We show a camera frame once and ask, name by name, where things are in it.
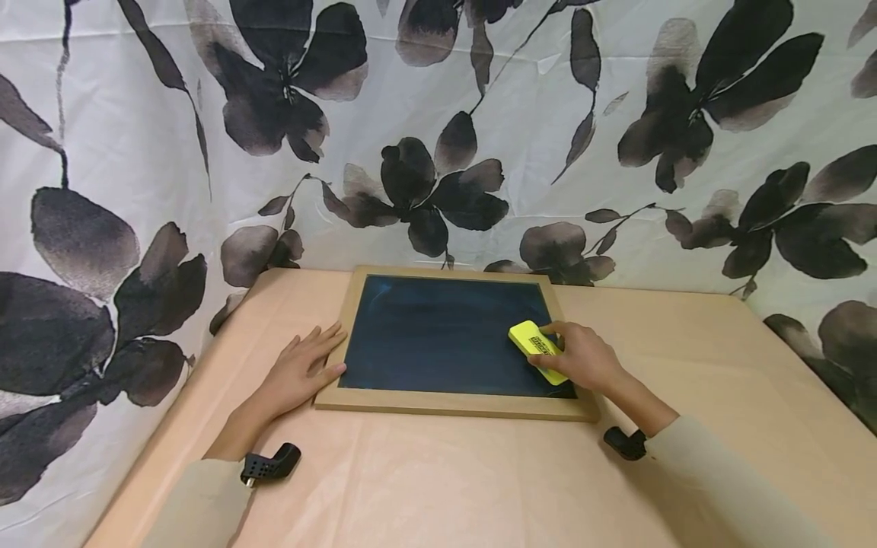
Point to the wooden framed black chalkboard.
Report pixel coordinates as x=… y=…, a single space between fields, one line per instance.
x=438 y=335

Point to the person's right hand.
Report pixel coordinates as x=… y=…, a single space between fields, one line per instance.
x=582 y=361

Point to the person's left forearm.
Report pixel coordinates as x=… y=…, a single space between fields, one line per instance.
x=219 y=487

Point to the person's left thumb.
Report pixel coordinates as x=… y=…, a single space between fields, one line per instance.
x=330 y=373

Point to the black wrist band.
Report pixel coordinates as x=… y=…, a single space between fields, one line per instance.
x=270 y=464
x=627 y=444

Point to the person's left index finger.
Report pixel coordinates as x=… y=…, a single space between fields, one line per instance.
x=334 y=344

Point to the person's left ring finger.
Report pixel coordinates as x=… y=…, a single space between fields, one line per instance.
x=312 y=339

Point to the person's left hand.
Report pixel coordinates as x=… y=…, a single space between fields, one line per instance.
x=296 y=377

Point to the person's right index finger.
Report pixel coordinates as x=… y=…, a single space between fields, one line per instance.
x=558 y=329

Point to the person's right forearm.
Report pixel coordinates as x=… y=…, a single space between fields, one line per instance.
x=712 y=479

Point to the person's left little finger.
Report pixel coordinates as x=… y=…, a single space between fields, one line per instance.
x=289 y=348

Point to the yellow board eraser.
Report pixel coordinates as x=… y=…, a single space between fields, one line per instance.
x=529 y=339

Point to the person's left middle finger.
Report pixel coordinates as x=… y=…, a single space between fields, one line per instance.
x=329 y=335

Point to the person's right thumb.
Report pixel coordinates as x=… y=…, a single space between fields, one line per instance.
x=545 y=363

